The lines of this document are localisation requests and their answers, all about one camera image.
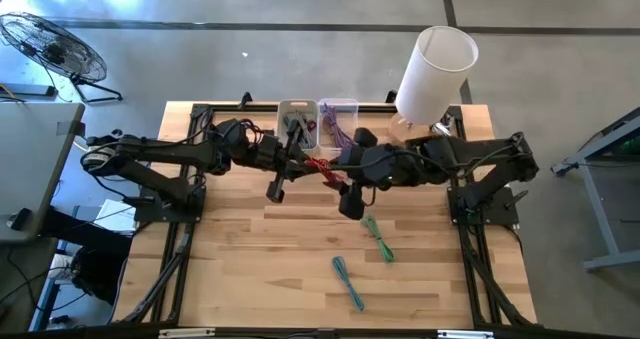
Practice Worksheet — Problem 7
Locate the gray braided USB cable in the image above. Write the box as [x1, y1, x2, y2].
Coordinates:
[292, 109, 317, 149]

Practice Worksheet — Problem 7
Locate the white paper sheet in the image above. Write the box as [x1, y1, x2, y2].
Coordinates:
[93, 198, 137, 233]

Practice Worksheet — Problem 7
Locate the black aluminium table frame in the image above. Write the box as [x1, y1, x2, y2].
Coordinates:
[113, 91, 544, 330]

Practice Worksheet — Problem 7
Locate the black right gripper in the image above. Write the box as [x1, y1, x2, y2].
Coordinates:
[330, 127, 401, 221]

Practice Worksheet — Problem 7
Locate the gray plastic bin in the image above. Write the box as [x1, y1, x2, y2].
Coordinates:
[276, 97, 321, 158]

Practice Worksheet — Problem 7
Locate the gray power strip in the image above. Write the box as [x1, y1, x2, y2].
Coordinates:
[0, 82, 59, 100]

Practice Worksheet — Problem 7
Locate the clear plastic bin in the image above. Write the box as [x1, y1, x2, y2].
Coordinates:
[317, 97, 361, 159]

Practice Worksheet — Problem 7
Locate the black bulky equipment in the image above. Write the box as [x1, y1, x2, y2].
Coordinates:
[42, 206, 134, 305]

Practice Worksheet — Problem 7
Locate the purple braided USB cable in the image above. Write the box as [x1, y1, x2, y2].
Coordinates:
[321, 103, 356, 150]

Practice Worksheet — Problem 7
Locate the red USB cable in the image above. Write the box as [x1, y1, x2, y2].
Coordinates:
[303, 157, 347, 185]

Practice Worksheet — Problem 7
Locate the white shade table lamp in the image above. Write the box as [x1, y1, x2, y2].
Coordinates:
[388, 25, 480, 147]

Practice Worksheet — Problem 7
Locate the white lamp cord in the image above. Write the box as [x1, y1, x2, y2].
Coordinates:
[430, 122, 457, 139]

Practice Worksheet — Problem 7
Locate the small black device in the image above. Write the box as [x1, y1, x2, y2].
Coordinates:
[8, 207, 32, 230]

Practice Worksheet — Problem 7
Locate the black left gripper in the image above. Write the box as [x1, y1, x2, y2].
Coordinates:
[265, 119, 321, 204]

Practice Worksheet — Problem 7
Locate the green USB cable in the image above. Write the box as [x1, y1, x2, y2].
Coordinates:
[360, 213, 397, 264]

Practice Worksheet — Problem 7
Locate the black floor fan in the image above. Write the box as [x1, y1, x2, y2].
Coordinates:
[0, 11, 124, 104]

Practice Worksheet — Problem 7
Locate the silver metal bracket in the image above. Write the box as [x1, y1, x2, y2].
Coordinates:
[158, 327, 216, 339]
[437, 329, 495, 339]

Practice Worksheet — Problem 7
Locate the blue teal braided USB cable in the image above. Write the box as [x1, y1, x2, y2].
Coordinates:
[331, 255, 366, 313]

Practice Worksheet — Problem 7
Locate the gray side table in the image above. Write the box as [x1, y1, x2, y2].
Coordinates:
[0, 101, 86, 245]

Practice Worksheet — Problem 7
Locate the blue-gray metal table frame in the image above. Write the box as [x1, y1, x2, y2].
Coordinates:
[551, 106, 640, 273]

